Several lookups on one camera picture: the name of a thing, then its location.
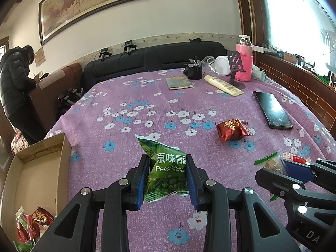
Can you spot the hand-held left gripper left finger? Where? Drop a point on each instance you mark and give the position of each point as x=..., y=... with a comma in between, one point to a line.
x=140, y=191

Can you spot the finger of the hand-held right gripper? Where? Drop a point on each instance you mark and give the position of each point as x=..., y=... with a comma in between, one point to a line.
x=299, y=169
x=275, y=179

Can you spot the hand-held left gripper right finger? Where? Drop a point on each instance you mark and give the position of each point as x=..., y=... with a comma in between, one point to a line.
x=191, y=189

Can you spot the green-edged clear snack packet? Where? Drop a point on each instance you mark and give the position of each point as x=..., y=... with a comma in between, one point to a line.
x=273, y=164

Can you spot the green peas snack packet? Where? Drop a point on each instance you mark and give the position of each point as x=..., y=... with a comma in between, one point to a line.
x=162, y=162

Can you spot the cardboard box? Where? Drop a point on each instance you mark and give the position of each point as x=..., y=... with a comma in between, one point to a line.
x=63, y=162

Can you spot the red white snack packet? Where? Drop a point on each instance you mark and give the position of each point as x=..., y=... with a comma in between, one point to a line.
x=22, y=228
x=298, y=159

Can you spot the purple floral tablecloth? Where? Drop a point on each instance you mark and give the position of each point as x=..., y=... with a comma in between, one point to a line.
x=118, y=136

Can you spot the black smartphone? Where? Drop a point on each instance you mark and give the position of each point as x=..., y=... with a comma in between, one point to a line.
x=273, y=110

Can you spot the shiny red snack packet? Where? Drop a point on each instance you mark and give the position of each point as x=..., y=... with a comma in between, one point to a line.
x=229, y=131

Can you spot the red gold print snack packet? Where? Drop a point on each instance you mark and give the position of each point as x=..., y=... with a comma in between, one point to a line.
x=42, y=216

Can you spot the white green cloth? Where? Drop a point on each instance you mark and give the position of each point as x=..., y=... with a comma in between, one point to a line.
x=258, y=73

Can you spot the olive booklet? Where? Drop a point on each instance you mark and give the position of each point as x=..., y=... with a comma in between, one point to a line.
x=179, y=82

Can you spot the cream tube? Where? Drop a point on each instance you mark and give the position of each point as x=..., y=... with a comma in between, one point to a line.
x=223, y=85

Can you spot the black cup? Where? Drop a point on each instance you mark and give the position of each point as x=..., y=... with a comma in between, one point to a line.
x=194, y=72

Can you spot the bottle with pink sleeve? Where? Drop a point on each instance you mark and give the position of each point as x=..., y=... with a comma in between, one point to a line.
x=244, y=65

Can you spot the black hand-held device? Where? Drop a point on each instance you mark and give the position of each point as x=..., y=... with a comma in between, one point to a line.
x=74, y=92
x=64, y=99

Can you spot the window sill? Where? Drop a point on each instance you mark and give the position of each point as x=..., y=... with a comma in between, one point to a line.
x=270, y=51

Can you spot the black phone stand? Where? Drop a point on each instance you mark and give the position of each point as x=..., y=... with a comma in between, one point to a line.
x=236, y=60

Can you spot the white jar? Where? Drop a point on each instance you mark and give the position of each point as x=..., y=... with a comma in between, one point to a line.
x=222, y=65

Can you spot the clear glass bowl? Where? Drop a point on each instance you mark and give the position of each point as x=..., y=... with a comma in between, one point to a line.
x=207, y=63

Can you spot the red printed bag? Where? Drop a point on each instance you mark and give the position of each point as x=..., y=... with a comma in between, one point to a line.
x=18, y=143

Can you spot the black sofa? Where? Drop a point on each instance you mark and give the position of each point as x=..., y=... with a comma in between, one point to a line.
x=147, y=57

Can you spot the brown sofa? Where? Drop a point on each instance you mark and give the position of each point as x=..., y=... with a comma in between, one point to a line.
x=57, y=84

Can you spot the black device on sofa back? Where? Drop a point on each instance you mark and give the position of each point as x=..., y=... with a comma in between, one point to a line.
x=130, y=46
x=105, y=53

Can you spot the flat black device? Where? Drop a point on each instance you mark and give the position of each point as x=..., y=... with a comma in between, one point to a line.
x=195, y=40

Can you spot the small dark object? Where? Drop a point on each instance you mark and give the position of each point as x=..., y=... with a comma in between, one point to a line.
x=44, y=76

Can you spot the window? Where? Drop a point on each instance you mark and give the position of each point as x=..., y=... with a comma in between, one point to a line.
x=288, y=18

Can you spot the small framed certificate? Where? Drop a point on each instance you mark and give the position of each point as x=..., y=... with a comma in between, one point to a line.
x=39, y=57

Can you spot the framed landscape painting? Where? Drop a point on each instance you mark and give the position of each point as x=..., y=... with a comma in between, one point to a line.
x=92, y=2

